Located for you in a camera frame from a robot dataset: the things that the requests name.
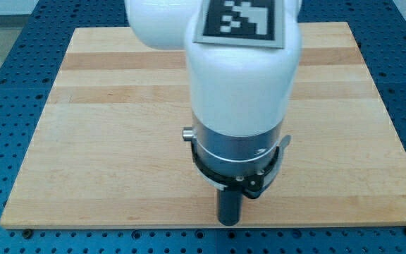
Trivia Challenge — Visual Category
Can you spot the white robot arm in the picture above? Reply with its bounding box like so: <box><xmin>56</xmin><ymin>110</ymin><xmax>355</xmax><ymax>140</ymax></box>
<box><xmin>125</xmin><ymin>0</ymin><xmax>302</xmax><ymax>176</ymax></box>

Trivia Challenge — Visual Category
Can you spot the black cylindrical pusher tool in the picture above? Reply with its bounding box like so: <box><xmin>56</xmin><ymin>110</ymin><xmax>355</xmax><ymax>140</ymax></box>
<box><xmin>217</xmin><ymin>189</ymin><xmax>242</xmax><ymax>226</ymax></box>

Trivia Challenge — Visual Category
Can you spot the light wooden board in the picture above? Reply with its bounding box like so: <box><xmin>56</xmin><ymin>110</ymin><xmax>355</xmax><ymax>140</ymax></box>
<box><xmin>0</xmin><ymin>22</ymin><xmax>406</xmax><ymax>229</ymax></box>

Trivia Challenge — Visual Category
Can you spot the black white fiducial marker tag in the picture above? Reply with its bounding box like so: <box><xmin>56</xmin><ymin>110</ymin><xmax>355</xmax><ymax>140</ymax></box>
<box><xmin>193</xmin><ymin>0</ymin><xmax>285</xmax><ymax>49</ymax></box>

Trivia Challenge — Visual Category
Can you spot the blue perforated table plate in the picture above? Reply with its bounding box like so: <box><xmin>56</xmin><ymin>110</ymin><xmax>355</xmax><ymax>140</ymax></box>
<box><xmin>0</xmin><ymin>0</ymin><xmax>406</xmax><ymax>253</ymax></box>

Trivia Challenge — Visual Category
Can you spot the black clamp ring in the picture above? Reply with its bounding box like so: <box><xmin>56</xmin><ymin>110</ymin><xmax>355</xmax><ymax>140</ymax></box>
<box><xmin>190</xmin><ymin>134</ymin><xmax>292</xmax><ymax>200</ymax></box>

